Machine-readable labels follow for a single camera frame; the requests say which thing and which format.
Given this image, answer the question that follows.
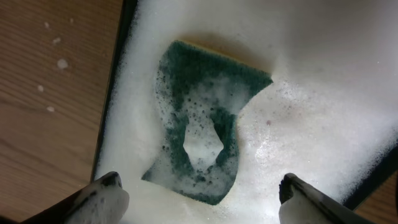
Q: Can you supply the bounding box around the green sponge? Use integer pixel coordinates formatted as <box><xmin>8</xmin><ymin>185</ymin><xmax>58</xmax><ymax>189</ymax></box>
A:
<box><xmin>142</xmin><ymin>40</ymin><xmax>272</xmax><ymax>205</ymax></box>

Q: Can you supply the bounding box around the black rectangular foam tray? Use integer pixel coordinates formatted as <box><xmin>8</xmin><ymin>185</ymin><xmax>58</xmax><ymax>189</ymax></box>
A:
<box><xmin>95</xmin><ymin>1</ymin><xmax>397</xmax><ymax>223</ymax></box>

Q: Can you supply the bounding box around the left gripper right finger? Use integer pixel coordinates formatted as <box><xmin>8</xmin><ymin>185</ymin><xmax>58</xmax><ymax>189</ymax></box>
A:
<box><xmin>279</xmin><ymin>173</ymin><xmax>373</xmax><ymax>224</ymax></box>

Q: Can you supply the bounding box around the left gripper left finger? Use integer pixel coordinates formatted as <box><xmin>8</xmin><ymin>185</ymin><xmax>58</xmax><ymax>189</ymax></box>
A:
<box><xmin>23</xmin><ymin>171</ymin><xmax>129</xmax><ymax>224</ymax></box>

